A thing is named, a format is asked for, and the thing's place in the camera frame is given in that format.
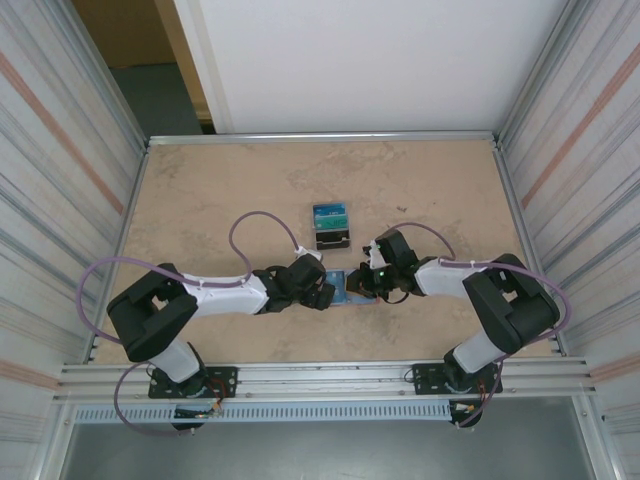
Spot blue chip credit card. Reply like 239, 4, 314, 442
327, 269, 351, 306

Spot teal card with dark print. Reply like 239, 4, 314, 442
313, 209, 350, 232

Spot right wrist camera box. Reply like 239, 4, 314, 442
360, 238, 389, 269

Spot aluminium mounting rail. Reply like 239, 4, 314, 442
49, 357, 599, 401

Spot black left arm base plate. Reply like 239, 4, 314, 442
148, 366, 239, 400

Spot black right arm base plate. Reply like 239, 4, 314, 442
412, 362, 501, 396

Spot grey slotted cable duct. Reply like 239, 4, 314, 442
72, 403, 454, 424

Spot aluminium table edge rail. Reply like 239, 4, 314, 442
491, 138, 569, 357
92, 139, 151, 364
147, 130, 501, 149

